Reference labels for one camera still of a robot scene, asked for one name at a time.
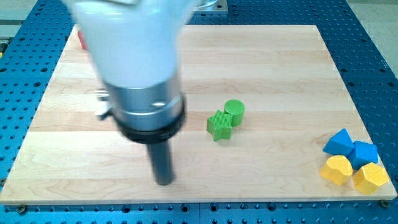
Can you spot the green star block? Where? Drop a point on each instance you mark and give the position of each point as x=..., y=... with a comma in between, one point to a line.
x=220, y=125

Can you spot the green cylinder block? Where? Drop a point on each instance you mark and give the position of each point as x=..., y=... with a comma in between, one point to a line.
x=236, y=109

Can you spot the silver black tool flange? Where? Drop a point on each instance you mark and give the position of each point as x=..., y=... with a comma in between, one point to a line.
x=148, y=115

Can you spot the blue cube block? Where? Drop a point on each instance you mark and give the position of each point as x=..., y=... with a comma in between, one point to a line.
x=362, y=154

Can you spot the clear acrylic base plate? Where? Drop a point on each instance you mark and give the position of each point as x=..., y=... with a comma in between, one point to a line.
x=212, y=6

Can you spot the red block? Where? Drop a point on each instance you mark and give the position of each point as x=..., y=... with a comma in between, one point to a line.
x=82, y=39

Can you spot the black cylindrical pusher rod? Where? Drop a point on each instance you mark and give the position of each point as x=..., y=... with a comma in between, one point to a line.
x=161, y=162

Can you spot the blue triangle block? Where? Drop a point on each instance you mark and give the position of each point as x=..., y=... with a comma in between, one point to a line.
x=339, y=144

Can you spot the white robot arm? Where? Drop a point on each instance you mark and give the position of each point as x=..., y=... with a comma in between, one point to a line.
x=134, y=47

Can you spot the yellow heart block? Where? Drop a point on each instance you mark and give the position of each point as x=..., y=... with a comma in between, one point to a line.
x=337, y=169

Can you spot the yellow hexagon block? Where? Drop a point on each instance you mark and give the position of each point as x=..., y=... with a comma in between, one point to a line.
x=369, y=178

